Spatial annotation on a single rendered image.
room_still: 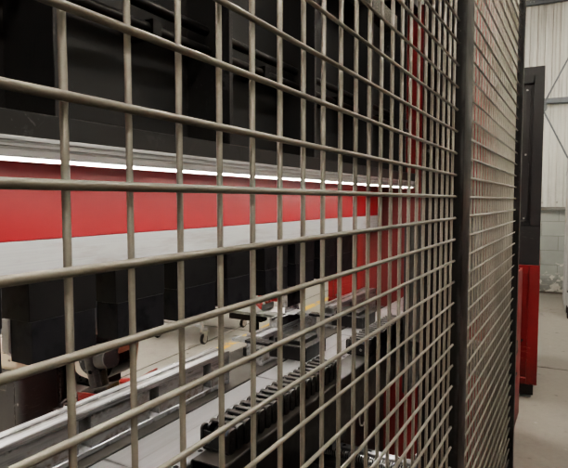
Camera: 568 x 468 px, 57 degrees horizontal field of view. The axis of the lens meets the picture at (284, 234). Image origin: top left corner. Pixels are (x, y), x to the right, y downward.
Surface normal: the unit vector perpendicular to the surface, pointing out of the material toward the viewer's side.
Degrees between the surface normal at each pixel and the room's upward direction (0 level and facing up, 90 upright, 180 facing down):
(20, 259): 90
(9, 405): 90
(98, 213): 90
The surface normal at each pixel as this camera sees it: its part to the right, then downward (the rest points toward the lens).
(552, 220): -0.44, 0.06
